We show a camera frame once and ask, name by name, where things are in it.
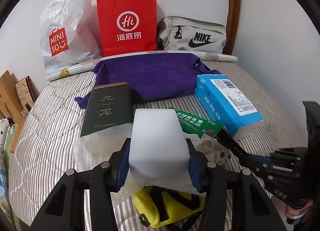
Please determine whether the green snack packet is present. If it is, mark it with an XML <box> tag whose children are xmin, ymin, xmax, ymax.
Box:
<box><xmin>171</xmin><ymin>108</ymin><xmax>224</xmax><ymax>138</ymax></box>

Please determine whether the white sponge block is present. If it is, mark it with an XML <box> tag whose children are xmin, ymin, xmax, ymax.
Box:
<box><xmin>129</xmin><ymin>109</ymin><xmax>190</xmax><ymax>178</ymax></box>

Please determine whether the yellow black pouch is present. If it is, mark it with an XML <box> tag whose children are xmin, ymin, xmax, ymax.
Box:
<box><xmin>132</xmin><ymin>186</ymin><xmax>205</xmax><ymax>230</ymax></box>

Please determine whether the person's right hand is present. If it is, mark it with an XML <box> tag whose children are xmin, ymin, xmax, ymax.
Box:
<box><xmin>285</xmin><ymin>200</ymin><xmax>313</xmax><ymax>219</ymax></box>

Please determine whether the fruit print sachet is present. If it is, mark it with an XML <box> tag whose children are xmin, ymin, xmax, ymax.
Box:
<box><xmin>196</xmin><ymin>133</ymin><xmax>231</xmax><ymax>165</ymax></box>

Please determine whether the blue tissue pack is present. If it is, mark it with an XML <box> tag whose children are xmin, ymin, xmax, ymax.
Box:
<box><xmin>195</xmin><ymin>74</ymin><xmax>264</xmax><ymax>141</ymax></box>

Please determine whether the dark green tin box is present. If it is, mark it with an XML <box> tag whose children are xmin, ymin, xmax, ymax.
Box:
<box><xmin>80</xmin><ymin>82</ymin><xmax>133</xmax><ymax>137</ymax></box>

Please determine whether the striped quilted mattress cover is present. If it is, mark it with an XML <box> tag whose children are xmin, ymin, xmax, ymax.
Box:
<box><xmin>9</xmin><ymin>61</ymin><xmax>308</xmax><ymax>225</ymax></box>

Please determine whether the purple towel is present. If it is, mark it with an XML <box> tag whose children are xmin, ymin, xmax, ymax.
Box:
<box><xmin>75</xmin><ymin>54</ymin><xmax>220</xmax><ymax>109</ymax></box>

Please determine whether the brown patterned gift box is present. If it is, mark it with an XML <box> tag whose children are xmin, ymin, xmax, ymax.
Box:
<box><xmin>15</xmin><ymin>76</ymin><xmax>36</xmax><ymax>116</ymax></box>

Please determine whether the grey Nike bag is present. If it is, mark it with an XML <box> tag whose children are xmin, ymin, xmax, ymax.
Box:
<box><xmin>157</xmin><ymin>16</ymin><xmax>226</xmax><ymax>54</ymax></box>

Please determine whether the white Miniso plastic bag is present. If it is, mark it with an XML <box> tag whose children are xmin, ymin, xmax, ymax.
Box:
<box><xmin>40</xmin><ymin>0</ymin><xmax>100</xmax><ymax>75</ymax></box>

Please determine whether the red Haidilao paper bag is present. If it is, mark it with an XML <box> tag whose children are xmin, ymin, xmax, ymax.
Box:
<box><xmin>97</xmin><ymin>0</ymin><xmax>157</xmax><ymax>57</ymax></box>

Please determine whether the brown wooden door frame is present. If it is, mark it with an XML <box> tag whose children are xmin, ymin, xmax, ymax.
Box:
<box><xmin>223</xmin><ymin>0</ymin><xmax>241</xmax><ymax>55</ymax></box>

